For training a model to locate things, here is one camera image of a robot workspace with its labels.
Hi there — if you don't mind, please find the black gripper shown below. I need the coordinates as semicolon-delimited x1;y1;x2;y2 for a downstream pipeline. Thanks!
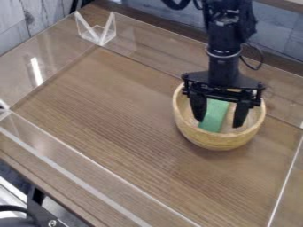
181;48;265;128

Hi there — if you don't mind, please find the green rectangular stick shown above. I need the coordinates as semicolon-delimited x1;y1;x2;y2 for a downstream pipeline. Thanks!
197;99;229;133

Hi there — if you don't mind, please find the wooden bowl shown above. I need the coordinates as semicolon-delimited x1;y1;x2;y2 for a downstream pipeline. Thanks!
172;84;266;151

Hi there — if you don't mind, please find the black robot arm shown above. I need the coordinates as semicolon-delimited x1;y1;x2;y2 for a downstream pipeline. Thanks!
161;0;265;128

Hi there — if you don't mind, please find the clear acrylic stand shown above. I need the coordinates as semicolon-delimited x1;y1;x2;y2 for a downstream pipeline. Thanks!
74;12;116;46

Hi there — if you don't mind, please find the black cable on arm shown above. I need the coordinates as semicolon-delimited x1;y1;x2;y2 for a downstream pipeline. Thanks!
238;41;265;71

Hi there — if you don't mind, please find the clear acrylic tray wall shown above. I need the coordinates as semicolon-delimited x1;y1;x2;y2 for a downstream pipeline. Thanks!
0;100;200;227

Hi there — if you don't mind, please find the black table frame bracket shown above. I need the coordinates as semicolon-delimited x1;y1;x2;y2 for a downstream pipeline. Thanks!
26;186;68;227

